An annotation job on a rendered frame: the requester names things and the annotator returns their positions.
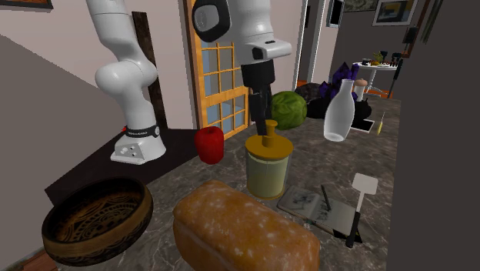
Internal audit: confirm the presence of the round white table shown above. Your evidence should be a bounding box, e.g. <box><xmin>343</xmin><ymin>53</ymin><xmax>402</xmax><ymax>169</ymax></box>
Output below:
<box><xmin>352</xmin><ymin>50</ymin><xmax>401</xmax><ymax>99</ymax></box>

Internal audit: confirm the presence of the white tablet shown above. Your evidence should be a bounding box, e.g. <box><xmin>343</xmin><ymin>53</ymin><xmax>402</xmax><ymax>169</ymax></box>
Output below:
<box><xmin>350</xmin><ymin>118</ymin><xmax>376</xmax><ymax>134</ymax></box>

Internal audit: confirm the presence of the dark pen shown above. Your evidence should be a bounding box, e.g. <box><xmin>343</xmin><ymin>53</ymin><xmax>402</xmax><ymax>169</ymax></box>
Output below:
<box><xmin>320</xmin><ymin>184</ymin><xmax>333</xmax><ymax>212</ymax></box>

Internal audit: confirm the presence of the brown patterned bowl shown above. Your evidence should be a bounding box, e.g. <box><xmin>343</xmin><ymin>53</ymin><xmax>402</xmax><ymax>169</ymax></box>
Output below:
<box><xmin>41</xmin><ymin>176</ymin><xmax>155</xmax><ymax>268</ymax></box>

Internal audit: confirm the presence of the green cabbage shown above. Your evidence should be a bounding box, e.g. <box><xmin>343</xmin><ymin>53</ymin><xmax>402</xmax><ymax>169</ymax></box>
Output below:
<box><xmin>270</xmin><ymin>91</ymin><xmax>308</xmax><ymax>132</ymax></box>

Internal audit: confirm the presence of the white grinder with brown cap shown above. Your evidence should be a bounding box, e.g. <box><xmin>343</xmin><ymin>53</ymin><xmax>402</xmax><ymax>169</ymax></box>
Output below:
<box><xmin>353</xmin><ymin>78</ymin><xmax>369</xmax><ymax>103</ymax></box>

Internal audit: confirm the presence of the dark wooden plank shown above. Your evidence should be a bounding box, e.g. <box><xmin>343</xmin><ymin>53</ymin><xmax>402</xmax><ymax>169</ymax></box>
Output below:
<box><xmin>130</xmin><ymin>10</ymin><xmax>169</xmax><ymax>131</ymax></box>

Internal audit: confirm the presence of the open sketchbook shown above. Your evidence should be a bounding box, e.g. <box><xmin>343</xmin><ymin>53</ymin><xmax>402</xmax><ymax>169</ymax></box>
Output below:
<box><xmin>276</xmin><ymin>185</ymin><xmax>365</xmax><ymax>245</ymax></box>

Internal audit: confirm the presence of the black lumpy object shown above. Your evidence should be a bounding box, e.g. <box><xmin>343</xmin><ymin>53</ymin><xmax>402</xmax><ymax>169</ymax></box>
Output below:
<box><xmin>306</xmin><ymin>94</ymin><xmax>373</xmax><ymax>122</ymax></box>

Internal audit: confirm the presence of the red bell pepper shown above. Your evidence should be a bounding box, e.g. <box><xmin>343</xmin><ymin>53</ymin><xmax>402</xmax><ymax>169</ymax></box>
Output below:
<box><xmin>193</xmin><ymin>125</ymin><xmax>225</xmax><ymax>166</ymax></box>

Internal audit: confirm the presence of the wooden door with glass panes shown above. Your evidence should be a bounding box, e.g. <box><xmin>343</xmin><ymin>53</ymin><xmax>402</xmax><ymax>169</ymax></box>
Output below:
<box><xmin>182</xmin><ymin>0</ymin><xmax>251</xmax><ymax>141</ymax></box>

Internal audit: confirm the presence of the dark robot stand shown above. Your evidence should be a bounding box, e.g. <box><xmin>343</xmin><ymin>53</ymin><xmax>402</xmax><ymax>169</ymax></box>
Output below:
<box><xmin>44</xmin><ymin>129</ymin><xmax>201</xmax><ymax>206</ymax></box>

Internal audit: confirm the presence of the framed wall picture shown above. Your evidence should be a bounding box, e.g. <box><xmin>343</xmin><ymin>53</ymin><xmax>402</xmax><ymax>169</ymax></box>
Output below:
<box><xmin>0</xmin><ymin>0</ymin><xmax>55</xmax><ymax>11</ymax></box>
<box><xmin>372</xmin><ymin>0</ymin><xmax>419</xmax><ymax>28</ymax></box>
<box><xmin>342</xmin><ymin>0</ymin><xmax>380</xmax><ymax>13</ymax></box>

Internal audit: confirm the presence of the purple crystal cluster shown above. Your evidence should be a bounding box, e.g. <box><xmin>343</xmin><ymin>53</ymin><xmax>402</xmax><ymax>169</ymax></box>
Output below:
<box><xmin>318</xmin><ymin>62</ymin><xmax>362</xmax><ymax>101</ymax></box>

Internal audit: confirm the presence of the white spatula with black handle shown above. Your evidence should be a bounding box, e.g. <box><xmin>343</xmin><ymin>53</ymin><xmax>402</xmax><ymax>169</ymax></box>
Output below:
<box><xmin>345</xmin><ymin>172</ymin><xmax>380</xmax><ymax>249</ymax></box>

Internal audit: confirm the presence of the yellow jar with mustard lid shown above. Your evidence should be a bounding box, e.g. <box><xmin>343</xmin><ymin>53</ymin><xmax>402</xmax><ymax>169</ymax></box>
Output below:
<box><xmin>244</xmin><ymin>119</ymin><xmax>295</xmax><ymax>201</ymax></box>

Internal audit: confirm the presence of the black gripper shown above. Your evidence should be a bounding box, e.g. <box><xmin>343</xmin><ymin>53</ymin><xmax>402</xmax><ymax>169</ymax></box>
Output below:
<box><xmin>240</xmin><ymin>61</ymin><xmax>277</xmax><ymax>136</ymax></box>

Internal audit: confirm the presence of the brown bread loaf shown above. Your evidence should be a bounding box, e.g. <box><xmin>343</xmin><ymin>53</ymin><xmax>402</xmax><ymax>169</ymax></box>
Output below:
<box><xmin>172</xmin><ymin>179</ymin><xmax>322</xmax><ymax>271</ymax></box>

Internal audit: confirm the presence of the white glass bottle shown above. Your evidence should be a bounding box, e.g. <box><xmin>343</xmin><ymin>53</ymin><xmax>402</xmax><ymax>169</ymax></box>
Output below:
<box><xmin>323</xmin><ymin>79</ymin><xmax>356</xmax><ymax>143</ymax></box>

